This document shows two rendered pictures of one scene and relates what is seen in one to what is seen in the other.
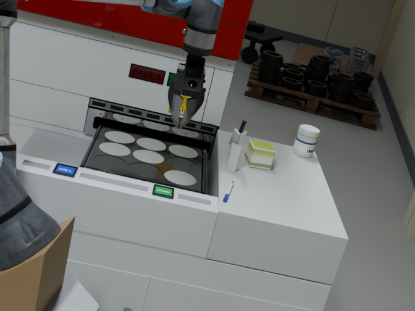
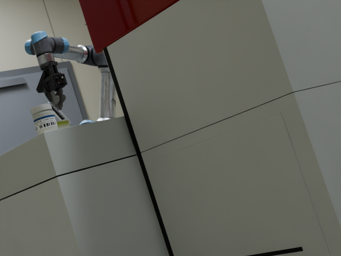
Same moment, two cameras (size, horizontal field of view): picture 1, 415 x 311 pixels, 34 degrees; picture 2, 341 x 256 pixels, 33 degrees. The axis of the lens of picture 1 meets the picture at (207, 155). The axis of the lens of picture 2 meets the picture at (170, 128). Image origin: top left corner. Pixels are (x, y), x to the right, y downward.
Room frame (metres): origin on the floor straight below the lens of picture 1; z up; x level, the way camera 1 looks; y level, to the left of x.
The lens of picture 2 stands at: (3.86, -1.26, 0.70)
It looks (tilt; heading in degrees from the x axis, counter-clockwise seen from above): 5 degrees up; 140
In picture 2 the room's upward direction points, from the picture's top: 18 degrees counter-clockwise
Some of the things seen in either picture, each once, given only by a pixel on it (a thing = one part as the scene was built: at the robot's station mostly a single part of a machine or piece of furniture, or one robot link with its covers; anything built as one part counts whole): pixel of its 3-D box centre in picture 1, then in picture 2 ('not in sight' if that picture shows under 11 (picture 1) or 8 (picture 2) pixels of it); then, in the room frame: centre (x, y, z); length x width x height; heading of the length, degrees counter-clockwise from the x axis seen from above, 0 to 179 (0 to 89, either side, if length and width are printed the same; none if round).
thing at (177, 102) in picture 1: (176, 108); (62, 99); (1.61, 0.11, 1.19); 0.06 x 0.03 x 0.09; 5
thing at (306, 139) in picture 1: (306, 140); (44, 120); (2.15, -0.31, 1.01); 0.07 x 0.07 x 0.10
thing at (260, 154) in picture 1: (259, 154); (58, 131); (1.95, -0.16, 1.00); 0.07 x 0.07 x 0.07; 14
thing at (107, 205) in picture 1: (111, 205); not in sight; (1.58, 0.21, 0.89); 0.55 x 0.09 x 0.14; 95
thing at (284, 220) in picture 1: (267, 197); (45, 165); (1.88, -0.21, 0.89); 0.62 x 0.35 x 0.14; 5
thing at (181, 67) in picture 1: (191, 69); (52, 76); (1.61, 0.09, 1.30); 0.09 x 0.08 x 0.12; 5
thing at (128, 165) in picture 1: (148, 157); not in sight; (1.95, 0.18, 0.90); 0.34 x 0.34 x 0.01; 5
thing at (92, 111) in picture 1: (149, 134); not in sight; (2.15, 0.21, 0.89); 0.44 x 0.02 x 0.10; 95
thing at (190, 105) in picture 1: (188, 110); (56, 99); (1.61, 0.07, 1.19); 0.06 x 0.03 x 0.09; 5
